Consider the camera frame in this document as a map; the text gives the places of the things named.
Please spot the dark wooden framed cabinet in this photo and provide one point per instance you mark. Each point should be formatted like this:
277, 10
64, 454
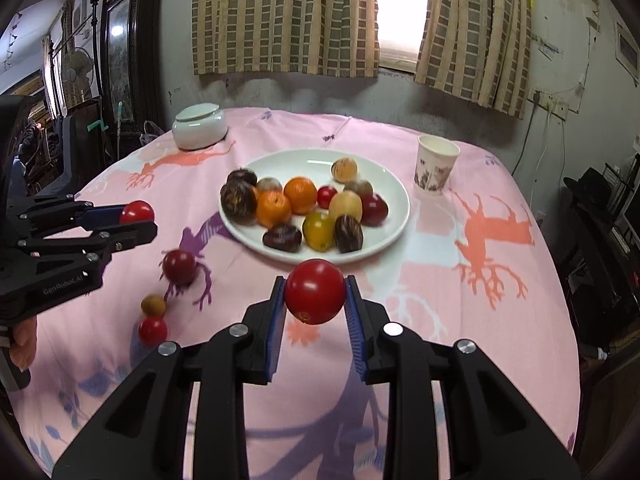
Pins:
145, 60

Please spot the bright window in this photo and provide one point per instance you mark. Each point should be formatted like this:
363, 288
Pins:
402, 5

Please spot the dark red tomato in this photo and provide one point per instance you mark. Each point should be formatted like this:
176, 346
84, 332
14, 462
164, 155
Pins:
375, 209
178, 266

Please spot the wall vent frame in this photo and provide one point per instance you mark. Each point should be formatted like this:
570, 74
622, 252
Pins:
627, 50

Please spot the checked beige curtain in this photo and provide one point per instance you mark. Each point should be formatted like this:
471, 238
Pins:
280, 15
475, 35

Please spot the yellow-green tomato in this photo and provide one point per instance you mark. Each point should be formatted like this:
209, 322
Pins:
318, 231

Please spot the wall socket strip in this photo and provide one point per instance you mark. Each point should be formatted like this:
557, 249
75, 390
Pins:
552, 106

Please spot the pink printed tablecloth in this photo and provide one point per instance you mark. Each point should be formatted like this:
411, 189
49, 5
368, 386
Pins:
500, 310

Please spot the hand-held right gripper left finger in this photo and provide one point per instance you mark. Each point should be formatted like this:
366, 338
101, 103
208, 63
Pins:
278, 330

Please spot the dark water chestnut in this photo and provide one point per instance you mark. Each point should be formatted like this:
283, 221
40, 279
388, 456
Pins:
282, 236
348, 233
237, 202
242, 176

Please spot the white oval plate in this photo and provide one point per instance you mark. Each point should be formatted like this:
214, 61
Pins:
300, 160

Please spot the small brown longan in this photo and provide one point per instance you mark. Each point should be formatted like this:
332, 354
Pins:
153, 305

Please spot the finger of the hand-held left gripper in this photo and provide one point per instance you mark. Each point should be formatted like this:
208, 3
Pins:
135, 232
102, 215

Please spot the striped cream pepino melon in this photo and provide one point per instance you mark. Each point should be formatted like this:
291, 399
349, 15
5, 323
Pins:
345, 205

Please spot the orange mandarin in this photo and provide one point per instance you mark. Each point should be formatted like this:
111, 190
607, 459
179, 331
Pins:
272, 209
300, 194

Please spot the dark side desk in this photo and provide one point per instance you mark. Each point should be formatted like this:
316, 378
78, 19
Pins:
590, 260

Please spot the grey chair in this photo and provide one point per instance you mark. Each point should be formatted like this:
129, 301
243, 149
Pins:
75, 160

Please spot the white lidded ceramic jar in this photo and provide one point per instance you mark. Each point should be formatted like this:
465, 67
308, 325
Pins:
200, 130

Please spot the standing electric fan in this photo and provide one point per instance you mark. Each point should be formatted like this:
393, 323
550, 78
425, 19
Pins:
75, 67

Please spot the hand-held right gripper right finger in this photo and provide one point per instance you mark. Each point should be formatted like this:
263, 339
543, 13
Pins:
355, 330

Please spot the person's left hand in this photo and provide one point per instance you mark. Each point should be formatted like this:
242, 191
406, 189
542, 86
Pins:
22, 345

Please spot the green plastic clip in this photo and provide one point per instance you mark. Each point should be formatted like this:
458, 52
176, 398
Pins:
97, 126

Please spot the printed paper cup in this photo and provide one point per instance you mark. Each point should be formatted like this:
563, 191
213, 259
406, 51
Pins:
435, 170

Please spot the black hat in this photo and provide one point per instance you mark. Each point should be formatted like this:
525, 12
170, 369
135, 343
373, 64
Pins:
592, 185

